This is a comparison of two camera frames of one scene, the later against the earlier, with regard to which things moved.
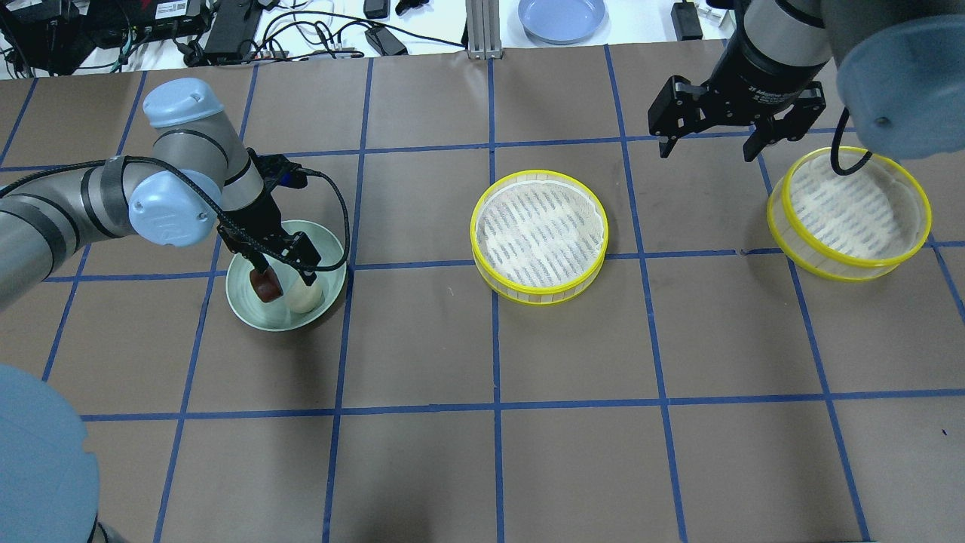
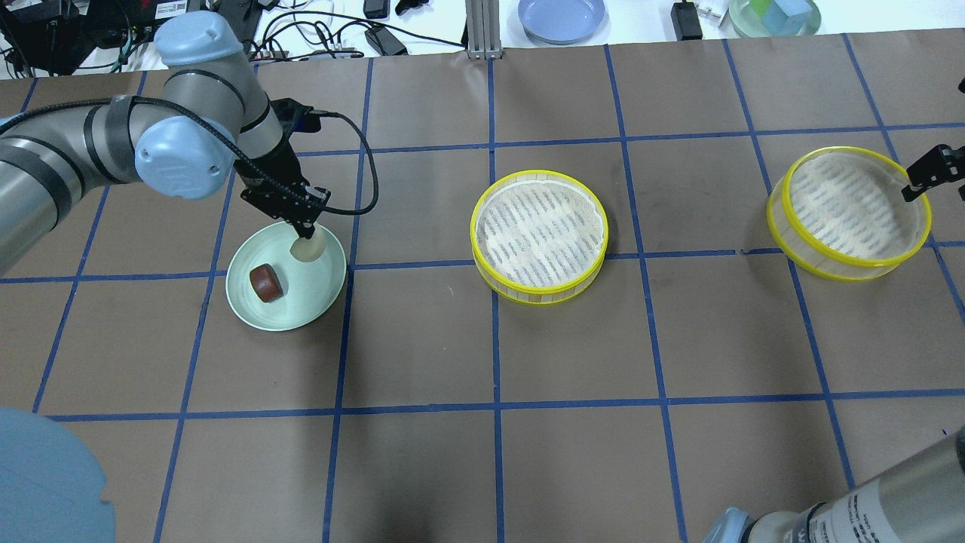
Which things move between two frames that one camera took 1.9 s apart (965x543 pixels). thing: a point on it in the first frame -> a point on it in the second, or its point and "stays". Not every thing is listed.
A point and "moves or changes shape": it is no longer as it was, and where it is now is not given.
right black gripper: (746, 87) -> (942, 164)
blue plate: (558, 22) stays
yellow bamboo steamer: (538, 237) stays
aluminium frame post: (483, 30) stays
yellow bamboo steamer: (859, 227) stays
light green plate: (276, 314) stays
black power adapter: (686, 21) stays
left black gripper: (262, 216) -> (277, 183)
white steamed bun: (304, 299) moves or changes shape
